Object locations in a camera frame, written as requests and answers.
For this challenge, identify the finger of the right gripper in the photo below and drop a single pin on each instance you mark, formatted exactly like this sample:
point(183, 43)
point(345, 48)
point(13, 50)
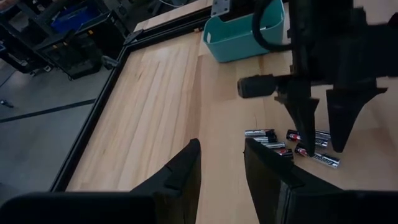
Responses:
point(303, 121)
point(343, 118)

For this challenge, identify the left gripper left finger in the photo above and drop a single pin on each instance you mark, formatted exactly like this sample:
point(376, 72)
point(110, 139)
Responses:
point(140, 205)

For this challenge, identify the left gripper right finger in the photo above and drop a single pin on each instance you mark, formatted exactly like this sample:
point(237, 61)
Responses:
point(295, 202)

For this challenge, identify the teal plastic bin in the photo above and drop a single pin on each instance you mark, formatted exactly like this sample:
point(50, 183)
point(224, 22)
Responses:
point(236, 43)

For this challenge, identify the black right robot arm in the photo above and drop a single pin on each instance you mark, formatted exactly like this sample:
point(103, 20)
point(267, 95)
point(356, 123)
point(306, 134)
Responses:
point(326, 12)

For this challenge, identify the black equipment cart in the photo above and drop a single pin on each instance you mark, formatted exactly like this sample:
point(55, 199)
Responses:
point(77, 53)

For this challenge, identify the small black floor object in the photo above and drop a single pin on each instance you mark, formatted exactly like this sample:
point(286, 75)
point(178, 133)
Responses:
point(6, 103)

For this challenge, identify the blue plastic tote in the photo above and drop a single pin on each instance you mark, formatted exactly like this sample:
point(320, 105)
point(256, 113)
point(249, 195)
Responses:
point(76, 17)

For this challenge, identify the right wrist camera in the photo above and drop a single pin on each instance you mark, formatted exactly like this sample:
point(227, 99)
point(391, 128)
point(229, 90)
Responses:
point(256, 86)

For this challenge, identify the black aluminium table frame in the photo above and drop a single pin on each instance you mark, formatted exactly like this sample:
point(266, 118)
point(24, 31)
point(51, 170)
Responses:
point(93, 118)

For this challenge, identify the silver metal bracket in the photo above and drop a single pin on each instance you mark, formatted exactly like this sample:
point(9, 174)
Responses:
point(220, 7)

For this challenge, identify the black frame clamp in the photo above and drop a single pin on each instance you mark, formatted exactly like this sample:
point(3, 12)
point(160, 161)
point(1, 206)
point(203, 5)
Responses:
point(109, 62)

